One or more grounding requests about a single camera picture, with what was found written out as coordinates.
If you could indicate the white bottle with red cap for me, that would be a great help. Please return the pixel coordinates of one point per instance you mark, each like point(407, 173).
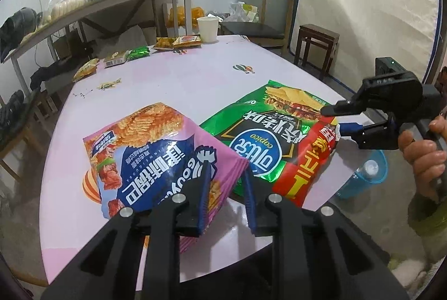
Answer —
point(367, 169)

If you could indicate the red and orange snack packet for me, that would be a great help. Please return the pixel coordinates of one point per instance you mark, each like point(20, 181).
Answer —
point(187, 41)

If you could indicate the wooden chair with black seat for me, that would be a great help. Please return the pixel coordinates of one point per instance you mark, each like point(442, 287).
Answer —
point(255, 30)

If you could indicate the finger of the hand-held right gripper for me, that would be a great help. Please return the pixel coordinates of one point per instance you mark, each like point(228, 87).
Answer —
point(373, 137)
point(342, 109)

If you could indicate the green snack packet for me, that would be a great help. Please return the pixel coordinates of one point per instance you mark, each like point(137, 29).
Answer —
point(138, 53)

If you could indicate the black clothes under desk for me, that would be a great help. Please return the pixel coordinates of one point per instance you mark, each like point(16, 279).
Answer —
point(49, 74)

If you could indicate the bag of white buns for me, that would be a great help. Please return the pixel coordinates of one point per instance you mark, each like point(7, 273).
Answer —
point(68, 5)

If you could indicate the black clothes on chair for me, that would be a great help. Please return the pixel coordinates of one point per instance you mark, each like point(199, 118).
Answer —
point(10, 115)

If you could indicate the orange plastic bag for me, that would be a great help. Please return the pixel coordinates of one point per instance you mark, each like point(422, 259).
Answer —
point(185, 16)

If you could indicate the blue mesh waste basket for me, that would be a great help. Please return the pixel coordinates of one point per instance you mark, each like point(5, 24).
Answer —
point(380, 167)

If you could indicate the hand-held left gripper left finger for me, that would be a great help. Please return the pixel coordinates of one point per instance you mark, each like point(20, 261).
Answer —
point(204, 202)

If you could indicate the pink chip bag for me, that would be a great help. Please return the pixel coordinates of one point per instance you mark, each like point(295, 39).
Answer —
point(146, 153)

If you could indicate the dark wooden stool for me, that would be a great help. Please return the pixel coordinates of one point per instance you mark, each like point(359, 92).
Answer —
point(319, 36)

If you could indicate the black bag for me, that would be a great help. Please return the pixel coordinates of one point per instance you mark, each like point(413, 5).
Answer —
point(17, 27)

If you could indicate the white mattress with blue edge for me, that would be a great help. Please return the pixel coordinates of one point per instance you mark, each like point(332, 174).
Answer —
point(366, 6)

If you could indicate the white plastic bag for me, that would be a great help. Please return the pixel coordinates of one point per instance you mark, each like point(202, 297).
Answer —
point(242, 12)

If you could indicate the green chip bag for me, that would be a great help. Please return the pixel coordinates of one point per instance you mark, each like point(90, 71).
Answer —
point(265, 125)

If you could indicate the person's right hand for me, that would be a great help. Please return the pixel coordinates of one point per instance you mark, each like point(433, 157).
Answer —
point(422, 160)

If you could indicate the yellow snack packet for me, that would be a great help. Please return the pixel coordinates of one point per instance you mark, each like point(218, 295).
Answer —
point(85, 70)

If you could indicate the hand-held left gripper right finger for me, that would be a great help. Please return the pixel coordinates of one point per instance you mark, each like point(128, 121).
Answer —
point(249, 202)

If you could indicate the white paper cup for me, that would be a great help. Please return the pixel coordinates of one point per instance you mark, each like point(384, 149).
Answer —
point(208, 29)

